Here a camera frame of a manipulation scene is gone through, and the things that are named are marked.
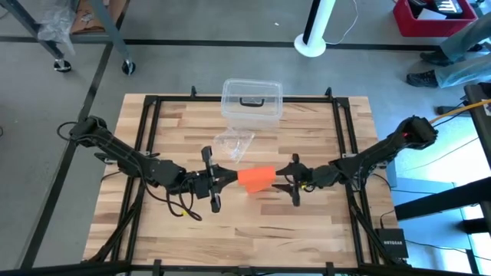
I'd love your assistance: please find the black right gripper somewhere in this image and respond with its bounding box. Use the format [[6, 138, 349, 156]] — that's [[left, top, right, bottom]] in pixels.
[[270, 153, 322, 208]]

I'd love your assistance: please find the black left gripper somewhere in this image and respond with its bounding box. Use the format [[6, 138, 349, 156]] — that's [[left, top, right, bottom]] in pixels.
[[191, 145, 240, 214]]

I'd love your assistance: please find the orange elastic bandage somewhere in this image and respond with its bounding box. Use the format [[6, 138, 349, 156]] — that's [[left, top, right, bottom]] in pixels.
[[236, 165, 277, 195]]

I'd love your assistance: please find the clear plastic bag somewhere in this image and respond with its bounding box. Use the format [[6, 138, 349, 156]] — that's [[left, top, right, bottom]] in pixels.
[[212, 128, 257, 165]]

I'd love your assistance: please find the clear plastic storage box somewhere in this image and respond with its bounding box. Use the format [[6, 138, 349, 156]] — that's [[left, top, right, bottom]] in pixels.
[[220, 78, 284, 130]]

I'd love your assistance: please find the white tower fan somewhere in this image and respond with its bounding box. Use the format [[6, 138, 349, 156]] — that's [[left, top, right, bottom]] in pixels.
[[293, 0, 338, 58]]

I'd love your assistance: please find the grey metal wheeled workbench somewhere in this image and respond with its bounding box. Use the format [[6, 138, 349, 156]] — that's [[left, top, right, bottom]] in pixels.
[[0, 0, 136, 76]]

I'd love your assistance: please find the red plastic crate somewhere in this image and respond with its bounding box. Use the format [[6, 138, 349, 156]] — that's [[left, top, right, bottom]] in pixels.
[[392, 0, 479, 38]]

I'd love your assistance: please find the person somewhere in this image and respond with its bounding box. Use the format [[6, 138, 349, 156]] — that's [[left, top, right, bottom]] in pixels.
[[405, 13, 491, 89]]

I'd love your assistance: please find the brown cardboard sheet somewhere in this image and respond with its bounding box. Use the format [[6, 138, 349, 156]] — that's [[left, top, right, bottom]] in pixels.
[[71, 0, 127, 35]]

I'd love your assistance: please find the white paper sheet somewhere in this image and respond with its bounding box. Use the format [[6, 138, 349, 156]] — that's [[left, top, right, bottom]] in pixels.
[[416, 8, 448, 21]]

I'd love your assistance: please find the crumpled clear plastic sheet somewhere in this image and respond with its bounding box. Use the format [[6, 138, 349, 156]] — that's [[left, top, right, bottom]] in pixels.
[[36, 0, 77, 54]]

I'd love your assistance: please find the black keyboard device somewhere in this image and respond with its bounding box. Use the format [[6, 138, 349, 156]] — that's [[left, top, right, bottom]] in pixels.
[[407, 0, 468, 19]]

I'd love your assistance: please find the black metal table frame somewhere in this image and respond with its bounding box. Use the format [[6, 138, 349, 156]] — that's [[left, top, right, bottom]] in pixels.
[[80, 86, 408, 276]]

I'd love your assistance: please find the black Netgear network switch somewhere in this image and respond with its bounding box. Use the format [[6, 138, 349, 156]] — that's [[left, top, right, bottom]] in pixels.
[[374, 228, 410, 259]]

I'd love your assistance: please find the black desk frame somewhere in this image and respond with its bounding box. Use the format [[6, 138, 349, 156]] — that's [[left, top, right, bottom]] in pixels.
[[394, 82, 491, 276]]

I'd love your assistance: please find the thin black floor cable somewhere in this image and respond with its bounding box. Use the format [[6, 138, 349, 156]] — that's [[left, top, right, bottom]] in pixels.
[[405, 239, 471, 255]]

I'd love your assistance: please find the white fan cable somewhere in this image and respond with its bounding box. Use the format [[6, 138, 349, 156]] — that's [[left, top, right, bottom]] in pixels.
[[325, 0, 360, 46]]

